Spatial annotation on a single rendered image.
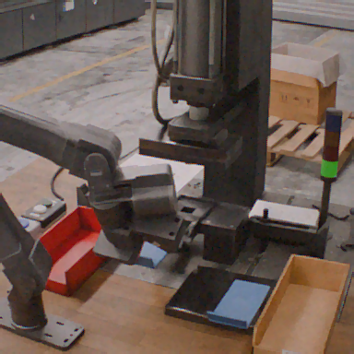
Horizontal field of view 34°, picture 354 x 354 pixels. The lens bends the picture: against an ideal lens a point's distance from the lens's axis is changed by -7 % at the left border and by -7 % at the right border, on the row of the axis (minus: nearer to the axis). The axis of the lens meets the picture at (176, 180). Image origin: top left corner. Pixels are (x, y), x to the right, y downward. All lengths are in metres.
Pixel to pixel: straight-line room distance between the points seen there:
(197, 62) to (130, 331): 0.50
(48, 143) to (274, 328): 0.50
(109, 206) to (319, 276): 0.46
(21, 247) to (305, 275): 0.54
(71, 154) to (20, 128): 0.09
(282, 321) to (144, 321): 0.25
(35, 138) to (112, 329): 0.37
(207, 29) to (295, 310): 0.54
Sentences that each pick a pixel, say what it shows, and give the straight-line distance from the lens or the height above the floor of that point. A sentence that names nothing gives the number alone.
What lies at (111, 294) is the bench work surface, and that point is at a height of 0.90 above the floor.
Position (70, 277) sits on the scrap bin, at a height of 0.94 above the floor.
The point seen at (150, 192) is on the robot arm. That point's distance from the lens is 0.88.
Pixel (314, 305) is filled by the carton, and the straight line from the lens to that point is 1.13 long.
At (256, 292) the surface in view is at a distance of 1.12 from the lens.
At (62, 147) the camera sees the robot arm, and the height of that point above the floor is 1.25.
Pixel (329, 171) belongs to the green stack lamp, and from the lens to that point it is 1.30.
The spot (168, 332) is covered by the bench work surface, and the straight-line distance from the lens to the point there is 1.05.
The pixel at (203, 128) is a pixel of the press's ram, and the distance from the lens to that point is 1.14.
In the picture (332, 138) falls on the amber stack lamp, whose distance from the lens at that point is 1.27.
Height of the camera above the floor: 1.55
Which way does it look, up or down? 24 degrees down
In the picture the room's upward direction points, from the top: 1 degrees clockwise
